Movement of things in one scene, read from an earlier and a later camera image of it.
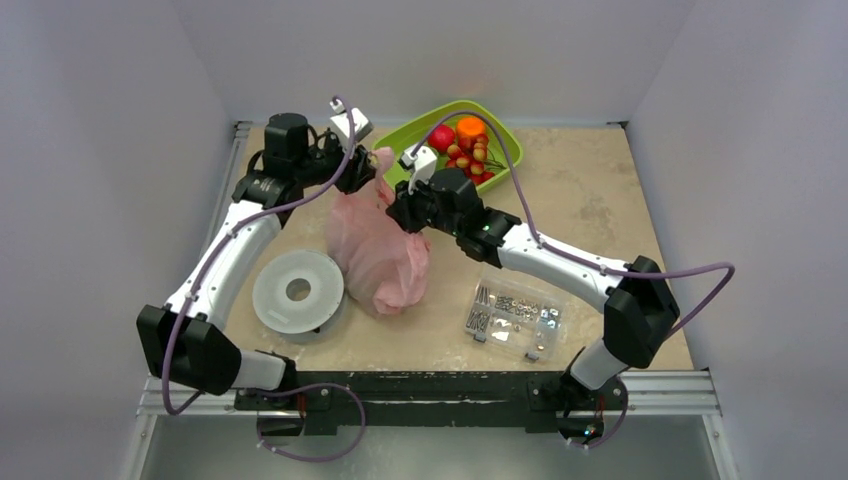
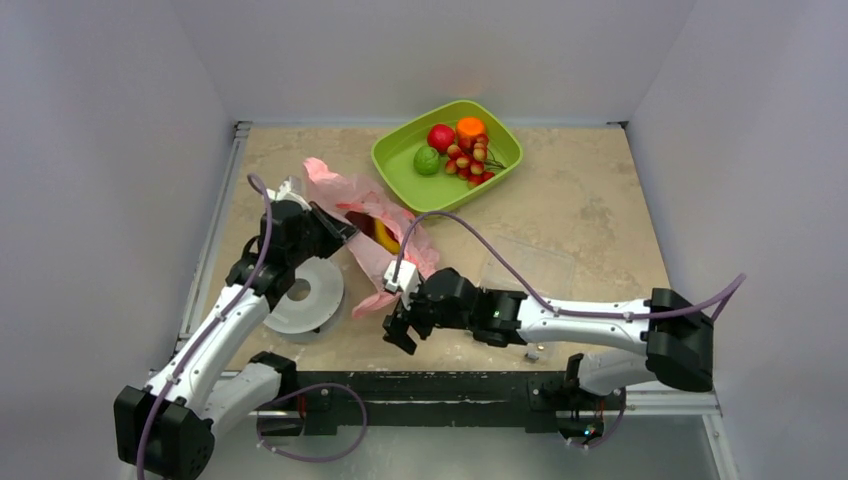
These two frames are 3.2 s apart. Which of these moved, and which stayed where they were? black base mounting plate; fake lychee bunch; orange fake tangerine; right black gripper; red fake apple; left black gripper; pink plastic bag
Moved: left black gripper; pink plastic bag; right black gripper
Stayed: fake lychee bunch; red fake apple; orange fake tangerine; black base mounting plate
